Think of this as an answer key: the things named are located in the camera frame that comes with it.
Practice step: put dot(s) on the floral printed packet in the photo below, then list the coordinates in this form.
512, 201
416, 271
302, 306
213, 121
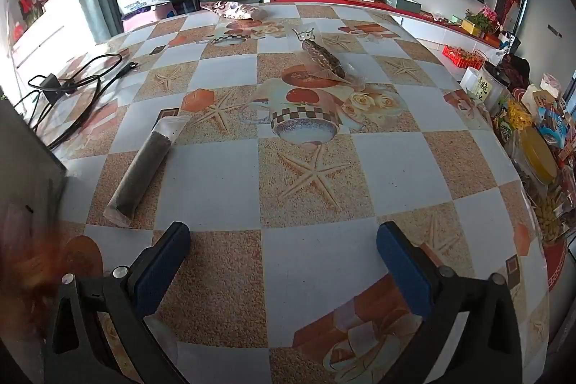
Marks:
234, 9

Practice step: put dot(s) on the brown cylindrical object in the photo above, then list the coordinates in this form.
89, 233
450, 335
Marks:
144, 168

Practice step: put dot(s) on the green box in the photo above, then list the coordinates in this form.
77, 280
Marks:
400, 2

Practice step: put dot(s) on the grey cardboard box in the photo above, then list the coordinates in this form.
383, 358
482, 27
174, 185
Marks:
27, 150

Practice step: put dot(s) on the white jar with black lid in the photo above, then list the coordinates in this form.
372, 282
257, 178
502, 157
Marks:
488, 89

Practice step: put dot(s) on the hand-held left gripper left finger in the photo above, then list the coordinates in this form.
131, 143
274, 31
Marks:
162, 269

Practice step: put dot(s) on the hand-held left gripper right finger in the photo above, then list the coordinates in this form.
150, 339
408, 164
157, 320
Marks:
400, 271

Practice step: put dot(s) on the black power adapter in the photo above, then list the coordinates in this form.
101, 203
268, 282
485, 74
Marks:
51, 87

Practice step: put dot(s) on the red basket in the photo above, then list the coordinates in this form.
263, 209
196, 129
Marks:
463, 59

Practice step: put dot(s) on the dark owl print snack packet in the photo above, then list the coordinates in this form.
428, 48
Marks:
324, 60

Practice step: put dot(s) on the pile of assorted snack packets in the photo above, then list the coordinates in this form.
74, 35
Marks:
540, 150

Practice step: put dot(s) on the pink flower pot plant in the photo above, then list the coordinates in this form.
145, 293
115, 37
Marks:
483, 19

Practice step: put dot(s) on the pink plastic stool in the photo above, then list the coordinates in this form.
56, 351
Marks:
148, 17

